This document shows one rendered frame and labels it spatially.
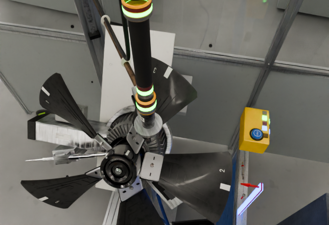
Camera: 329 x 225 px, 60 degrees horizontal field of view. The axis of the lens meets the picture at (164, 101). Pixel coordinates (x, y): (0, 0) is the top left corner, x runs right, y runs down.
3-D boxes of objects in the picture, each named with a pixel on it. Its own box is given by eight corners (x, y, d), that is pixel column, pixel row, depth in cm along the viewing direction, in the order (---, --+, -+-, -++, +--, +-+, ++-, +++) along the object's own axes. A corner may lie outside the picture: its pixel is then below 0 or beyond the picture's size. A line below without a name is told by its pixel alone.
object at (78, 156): (113, 155, 103) (27, 162, 110) (112, 149, 103) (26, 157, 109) (111, 158, 101) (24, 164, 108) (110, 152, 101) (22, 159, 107)
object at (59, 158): (58, 161, 108) (55, 151, 107) (73, 160, 107) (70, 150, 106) (54, 164, 105) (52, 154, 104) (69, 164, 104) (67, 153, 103)
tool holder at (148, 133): (127, 113, 72) (122, 90, 64) (152, 103, 74) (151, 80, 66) (140, 142, 68) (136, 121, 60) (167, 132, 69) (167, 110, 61)
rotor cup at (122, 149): (104, 137, 99) (89, 154, 87) (144, 132, 96) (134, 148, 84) (113, 175, 102) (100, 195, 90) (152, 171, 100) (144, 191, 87)
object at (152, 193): (143, 192, 121) (140, 177, 119) (157, 191, 120) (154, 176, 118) (139, 204, 113) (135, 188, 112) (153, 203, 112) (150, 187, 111)
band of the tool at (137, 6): (119, 9, 43) (117, -8, 41) (146, 2, 44) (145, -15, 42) (129, 27, 41) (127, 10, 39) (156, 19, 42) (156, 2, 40)
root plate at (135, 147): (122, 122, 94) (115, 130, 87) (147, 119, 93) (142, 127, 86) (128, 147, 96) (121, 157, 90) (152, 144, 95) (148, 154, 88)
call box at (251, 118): (239, 118, 128) (245, 106, 119) (262, 122, 127) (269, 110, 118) (237, 151, 119) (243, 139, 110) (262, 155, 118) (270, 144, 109)
